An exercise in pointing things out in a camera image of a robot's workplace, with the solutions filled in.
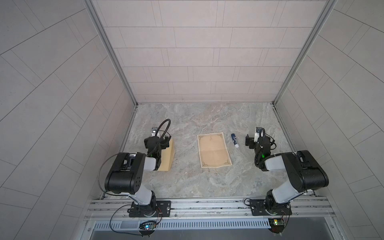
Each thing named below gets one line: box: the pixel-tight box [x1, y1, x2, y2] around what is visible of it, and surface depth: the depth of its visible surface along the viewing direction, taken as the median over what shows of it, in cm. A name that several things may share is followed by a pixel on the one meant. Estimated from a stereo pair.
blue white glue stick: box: [231, 133, 240, 148], surface depth 96 cm
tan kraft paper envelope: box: [157, 138, 175, 172], surface depth 88 cm
